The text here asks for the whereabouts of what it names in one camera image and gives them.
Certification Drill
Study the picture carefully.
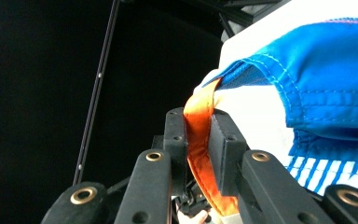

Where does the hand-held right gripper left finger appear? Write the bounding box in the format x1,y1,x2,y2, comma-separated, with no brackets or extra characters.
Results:
163,106,189,196

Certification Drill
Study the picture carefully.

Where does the blue cap with orange strap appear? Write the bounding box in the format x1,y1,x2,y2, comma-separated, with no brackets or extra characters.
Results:
182,17,358,224

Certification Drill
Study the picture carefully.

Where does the thin black metal pole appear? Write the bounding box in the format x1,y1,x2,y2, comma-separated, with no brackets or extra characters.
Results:
72,0,121,186

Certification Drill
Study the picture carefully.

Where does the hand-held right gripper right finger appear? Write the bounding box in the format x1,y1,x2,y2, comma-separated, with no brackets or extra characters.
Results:
207,108,250,198

